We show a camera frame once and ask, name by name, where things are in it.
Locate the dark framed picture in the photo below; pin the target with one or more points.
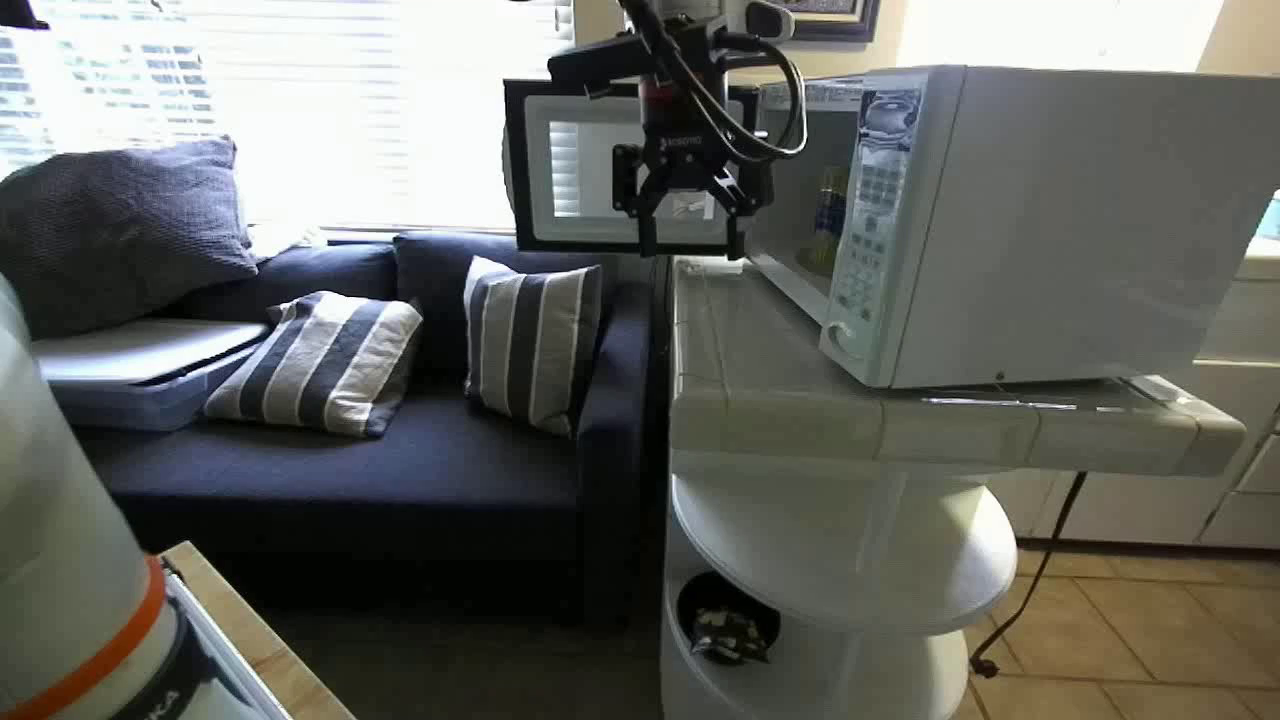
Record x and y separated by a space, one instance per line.
835 17

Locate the dark blue sofa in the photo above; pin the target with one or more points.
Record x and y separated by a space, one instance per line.
402 505

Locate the large dark blue pillow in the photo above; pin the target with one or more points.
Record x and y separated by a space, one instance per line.
123 232

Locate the wooden robot mounting table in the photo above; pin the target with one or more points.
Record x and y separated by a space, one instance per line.
253 641

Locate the blue white striped cushion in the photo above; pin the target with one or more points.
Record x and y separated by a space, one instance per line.
322 365
526 342

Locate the white round pedestal table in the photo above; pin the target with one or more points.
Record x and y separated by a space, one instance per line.
854 544

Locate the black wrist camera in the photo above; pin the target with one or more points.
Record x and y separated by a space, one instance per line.
593 66

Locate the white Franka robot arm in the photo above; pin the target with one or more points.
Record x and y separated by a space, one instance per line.
67 533

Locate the white tiled kitchen counter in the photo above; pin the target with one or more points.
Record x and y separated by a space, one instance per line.
801 401

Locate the white microwave oven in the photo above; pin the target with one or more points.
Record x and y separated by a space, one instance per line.
1065 224

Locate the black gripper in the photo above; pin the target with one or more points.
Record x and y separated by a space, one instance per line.
686 121

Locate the dark bowl with contents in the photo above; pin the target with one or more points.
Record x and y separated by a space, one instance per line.
726 620

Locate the microwave door with window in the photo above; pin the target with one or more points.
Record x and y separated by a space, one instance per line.
581 174

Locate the flat grey cushion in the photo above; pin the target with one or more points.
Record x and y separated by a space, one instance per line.
134 365

